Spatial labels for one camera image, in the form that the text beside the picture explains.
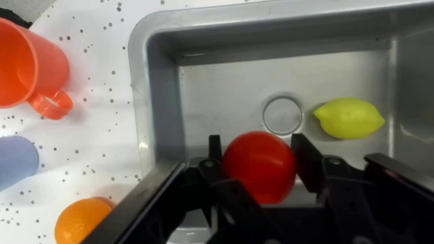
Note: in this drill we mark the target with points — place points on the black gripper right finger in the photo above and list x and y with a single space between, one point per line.
342 215

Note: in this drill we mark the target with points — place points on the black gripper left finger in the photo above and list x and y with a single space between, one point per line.
239 219

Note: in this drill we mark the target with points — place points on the red toy tomato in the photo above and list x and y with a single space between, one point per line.
263 165

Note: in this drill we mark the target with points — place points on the grey toy sink basin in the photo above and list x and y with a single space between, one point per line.
266 67

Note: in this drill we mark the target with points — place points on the yellow toy lemon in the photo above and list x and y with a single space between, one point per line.
349 119

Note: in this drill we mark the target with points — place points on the orange toy fruit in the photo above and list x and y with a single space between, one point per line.
77 220

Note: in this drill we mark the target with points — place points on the light blue plastic cup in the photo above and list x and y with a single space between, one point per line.
19 159

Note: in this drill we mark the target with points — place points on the orange plastic mug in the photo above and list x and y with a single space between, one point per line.
33 71

